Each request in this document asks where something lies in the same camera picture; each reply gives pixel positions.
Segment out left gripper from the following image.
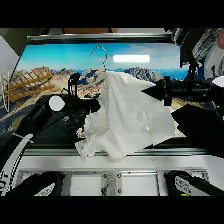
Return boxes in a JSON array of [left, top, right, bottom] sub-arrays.
[[71, 96, 102, 115]]

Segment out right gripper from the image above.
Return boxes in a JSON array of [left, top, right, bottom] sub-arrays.
[[151, 76, 173, 107]]

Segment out white long-sleeved shirt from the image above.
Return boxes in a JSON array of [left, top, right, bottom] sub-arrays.
[[74, 70, 177, 159]]

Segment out silver clothes hanger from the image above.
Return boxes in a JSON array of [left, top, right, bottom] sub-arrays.
[[90, 45, 109, 73]]

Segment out heap of clothes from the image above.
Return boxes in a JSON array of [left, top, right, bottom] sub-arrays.
[[173, 27, 224, 81]]

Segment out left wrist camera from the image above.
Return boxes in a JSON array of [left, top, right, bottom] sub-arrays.
[[67, 72, 82, 98]]

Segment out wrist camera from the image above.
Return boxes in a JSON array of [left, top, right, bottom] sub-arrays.
[[181, 49, 199, 83], [67, 72, 82, 98]]

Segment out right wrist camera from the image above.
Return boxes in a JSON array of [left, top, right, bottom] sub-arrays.
[[181, 49, 199, 83]]

